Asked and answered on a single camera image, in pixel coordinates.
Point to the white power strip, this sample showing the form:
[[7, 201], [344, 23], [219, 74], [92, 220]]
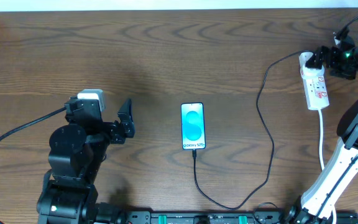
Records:
[[315, 88]]

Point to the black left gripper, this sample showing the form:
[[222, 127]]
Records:
[[117, 131]]

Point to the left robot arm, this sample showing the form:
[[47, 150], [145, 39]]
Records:
[[76, 153]]

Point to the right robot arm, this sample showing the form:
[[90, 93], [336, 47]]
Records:
[[317, 204]]

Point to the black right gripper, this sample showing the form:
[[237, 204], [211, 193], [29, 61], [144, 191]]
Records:
[[331, 55]]

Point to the blue Samsung Galaxy smartphone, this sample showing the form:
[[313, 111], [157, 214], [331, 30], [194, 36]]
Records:
[[192, 126]]

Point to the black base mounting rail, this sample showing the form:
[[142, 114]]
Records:
[[143, 217]]

